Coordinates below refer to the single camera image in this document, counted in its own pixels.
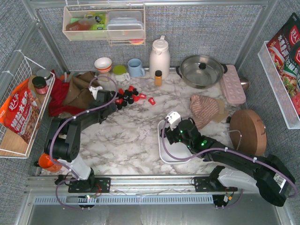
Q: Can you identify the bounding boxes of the white storage tray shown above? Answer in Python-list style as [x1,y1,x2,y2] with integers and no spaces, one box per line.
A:
[157,120,192,164]

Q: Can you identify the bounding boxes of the striped pink cloth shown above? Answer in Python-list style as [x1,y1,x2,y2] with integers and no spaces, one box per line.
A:
[190,94,228,130]

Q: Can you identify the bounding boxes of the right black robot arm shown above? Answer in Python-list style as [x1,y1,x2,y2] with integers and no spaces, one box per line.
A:
[160,115,298,207]

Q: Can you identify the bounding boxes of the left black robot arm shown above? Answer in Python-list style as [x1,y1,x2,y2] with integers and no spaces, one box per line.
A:
[44,90,117,180]

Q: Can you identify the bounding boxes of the pile of capsules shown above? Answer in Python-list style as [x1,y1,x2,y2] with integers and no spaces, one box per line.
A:
[115,85,147,110]

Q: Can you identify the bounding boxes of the small glass cup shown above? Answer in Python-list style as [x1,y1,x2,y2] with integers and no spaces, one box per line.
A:
[97,72,111,84]

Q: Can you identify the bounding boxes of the brown cloth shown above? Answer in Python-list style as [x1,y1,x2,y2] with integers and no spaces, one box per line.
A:
[62,71,95,109]

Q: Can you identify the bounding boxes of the green lid cup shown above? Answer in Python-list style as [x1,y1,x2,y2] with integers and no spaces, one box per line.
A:
[113,65,130,82]

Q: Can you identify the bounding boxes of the white orange bowl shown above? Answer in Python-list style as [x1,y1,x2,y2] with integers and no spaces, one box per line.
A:
[94,57,112,73]

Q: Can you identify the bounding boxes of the lone red capsule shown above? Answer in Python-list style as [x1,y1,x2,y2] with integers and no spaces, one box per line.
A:
[148,97,156,105]

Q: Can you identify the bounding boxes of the red cloth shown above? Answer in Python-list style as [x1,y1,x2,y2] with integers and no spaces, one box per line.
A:
[48,75,84,117]

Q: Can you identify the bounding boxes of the blue mug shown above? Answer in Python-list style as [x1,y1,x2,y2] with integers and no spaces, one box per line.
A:
[127,59,145,78]

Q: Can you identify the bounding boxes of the orange spice bottle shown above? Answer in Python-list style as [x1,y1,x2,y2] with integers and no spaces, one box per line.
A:
[154,70,162,86]

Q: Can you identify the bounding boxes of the steel pot with lid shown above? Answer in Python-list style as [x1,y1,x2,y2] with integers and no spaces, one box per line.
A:
[175,55,228,89]

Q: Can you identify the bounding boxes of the red jar black lid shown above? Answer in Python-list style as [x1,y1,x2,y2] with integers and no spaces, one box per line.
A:
[32,76,48,95]

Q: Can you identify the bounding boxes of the white thermos jug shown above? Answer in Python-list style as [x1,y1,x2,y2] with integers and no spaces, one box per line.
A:
[149,35,171,80]

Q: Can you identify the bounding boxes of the round wooden board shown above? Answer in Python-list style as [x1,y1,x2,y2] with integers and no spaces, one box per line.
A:
[229,109,267,156]

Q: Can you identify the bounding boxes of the pink egg tray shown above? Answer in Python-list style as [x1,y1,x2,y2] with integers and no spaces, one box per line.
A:
[220,64,246,105]

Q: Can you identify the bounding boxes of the clear plastic containers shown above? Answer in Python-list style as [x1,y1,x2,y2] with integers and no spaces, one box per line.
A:
[106,10,144,40]

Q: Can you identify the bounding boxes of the orange ball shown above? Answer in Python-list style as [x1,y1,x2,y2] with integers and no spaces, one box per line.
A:
[38,153,62,173]

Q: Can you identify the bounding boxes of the green label bottle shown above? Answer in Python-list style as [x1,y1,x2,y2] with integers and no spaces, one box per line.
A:
[84,12,108,30]

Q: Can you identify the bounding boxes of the red snack bag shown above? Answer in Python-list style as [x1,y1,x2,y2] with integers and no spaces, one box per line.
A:
[0,79,39,143]

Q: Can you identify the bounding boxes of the red seasoning packets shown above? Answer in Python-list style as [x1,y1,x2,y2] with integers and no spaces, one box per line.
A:
[267,12,300,115]

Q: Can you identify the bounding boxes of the metal base rail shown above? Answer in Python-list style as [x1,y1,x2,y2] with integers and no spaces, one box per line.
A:
[23,174,282,207]

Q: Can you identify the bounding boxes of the white wire basket left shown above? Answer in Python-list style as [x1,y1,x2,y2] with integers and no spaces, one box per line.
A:
[0,50,55,158]

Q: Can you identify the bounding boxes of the white wire basket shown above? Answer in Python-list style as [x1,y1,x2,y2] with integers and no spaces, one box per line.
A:
[0,50,55,158]
[257,41,300,130]

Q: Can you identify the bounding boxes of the cream wall shelf basket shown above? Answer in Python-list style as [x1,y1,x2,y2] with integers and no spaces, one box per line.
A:
[62,1,146,45]

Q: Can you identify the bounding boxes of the white wire basket right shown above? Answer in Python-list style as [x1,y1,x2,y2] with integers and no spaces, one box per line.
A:
[257,41,300,130]

